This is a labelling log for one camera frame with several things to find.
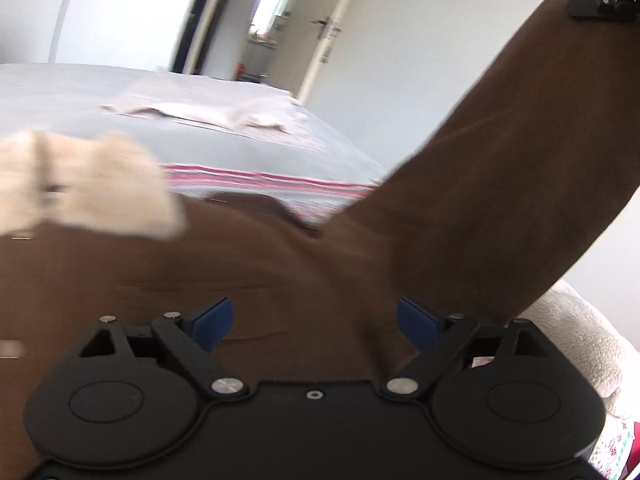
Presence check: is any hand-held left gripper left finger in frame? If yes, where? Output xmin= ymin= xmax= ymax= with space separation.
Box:
xmin=79 ymin=297 xmax=249 ymax=401

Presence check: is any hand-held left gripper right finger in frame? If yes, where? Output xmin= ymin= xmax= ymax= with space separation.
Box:
xmin=382 ymin=297 xmax=549 ymax=404

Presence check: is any bed with blue striped sheet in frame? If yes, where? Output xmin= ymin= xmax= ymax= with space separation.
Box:
xmin=0 ymin=62 xmax=387 ymax=227

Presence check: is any cream fleece blanket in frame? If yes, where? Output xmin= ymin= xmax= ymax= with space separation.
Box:
xmin=515 ymin=279 xmax=640 ymax=418

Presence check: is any cream fuzzy cloth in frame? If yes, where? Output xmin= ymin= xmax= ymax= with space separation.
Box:
xmin=0 ymin=130 xmax=189 ymax=241

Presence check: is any beige cloth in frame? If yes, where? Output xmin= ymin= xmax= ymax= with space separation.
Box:
xmin=99 ymin=69 xmax=307 ymax=136

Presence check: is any white floral cloth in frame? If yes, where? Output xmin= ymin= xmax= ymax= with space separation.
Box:
xmin=587 ymin=407 xmax=640 ymax=480

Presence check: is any white door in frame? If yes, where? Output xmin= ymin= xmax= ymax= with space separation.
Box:
xmin=295 ymin=0 xmax=375 ymax=106

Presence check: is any white wardrobe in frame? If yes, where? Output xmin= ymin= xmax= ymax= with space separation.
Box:
xmin=0 ymin=0 xmax=227 ymax=73

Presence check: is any metal door handle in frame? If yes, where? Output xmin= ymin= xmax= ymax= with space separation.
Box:
xmin=311 ymin=16 xmax=343 ymax=42

